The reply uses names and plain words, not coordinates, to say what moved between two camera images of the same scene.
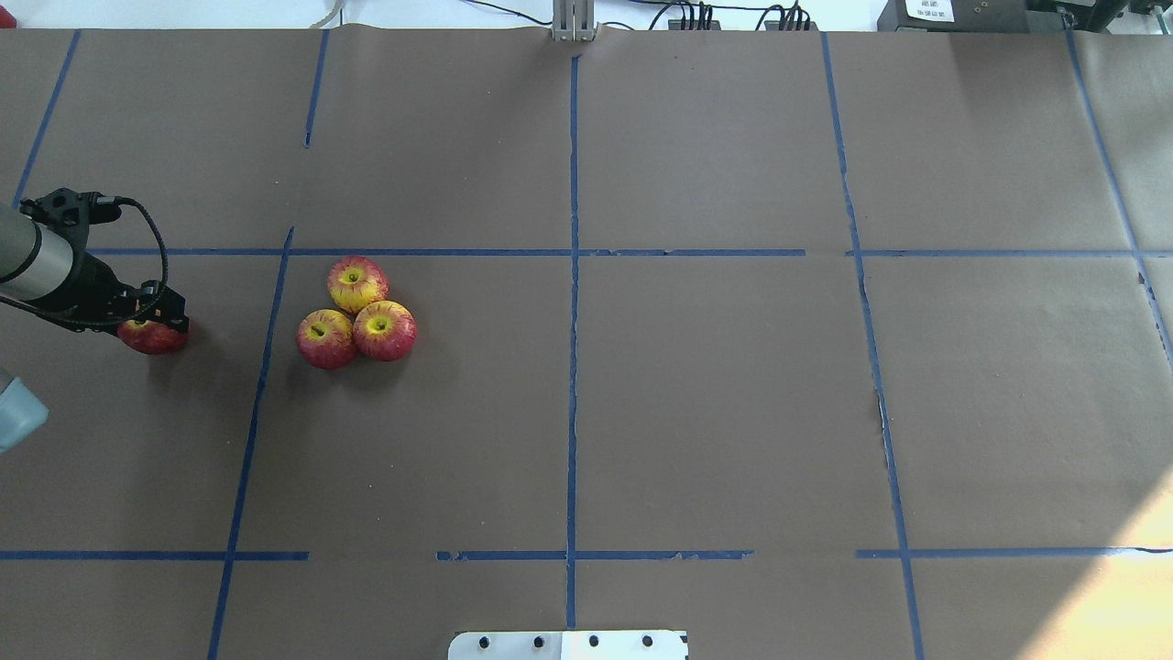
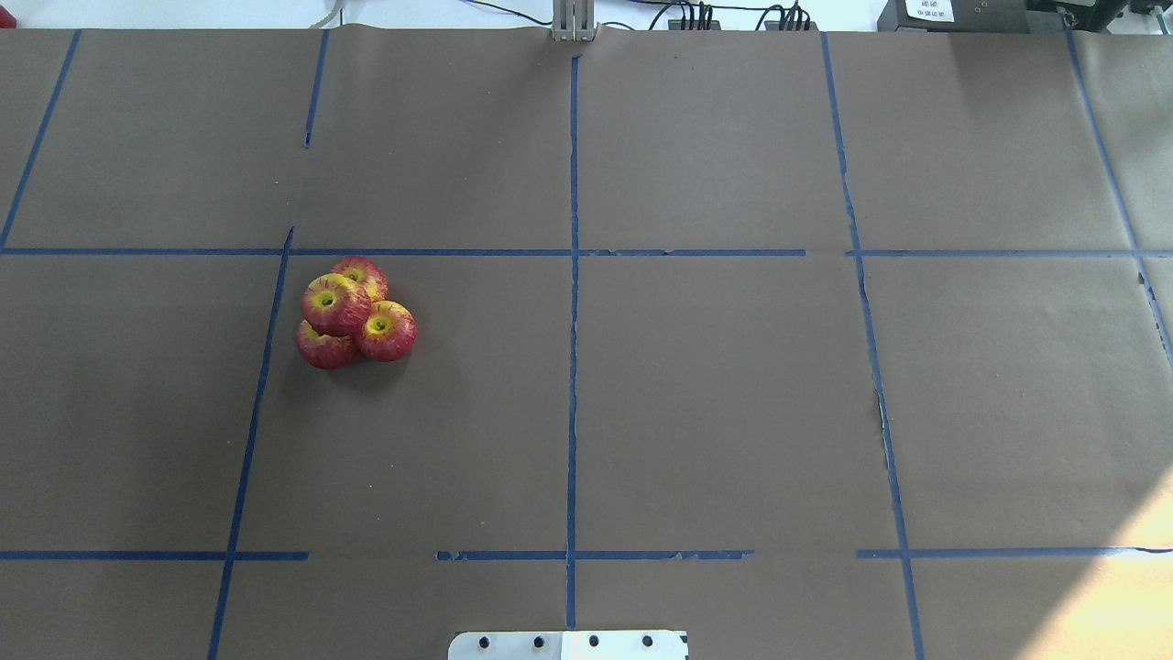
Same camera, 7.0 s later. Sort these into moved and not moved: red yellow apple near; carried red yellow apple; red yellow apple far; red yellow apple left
Moved: carried red yellow apple
Not moved: red yellow apple near; red yellow apple far; red yellow apple left
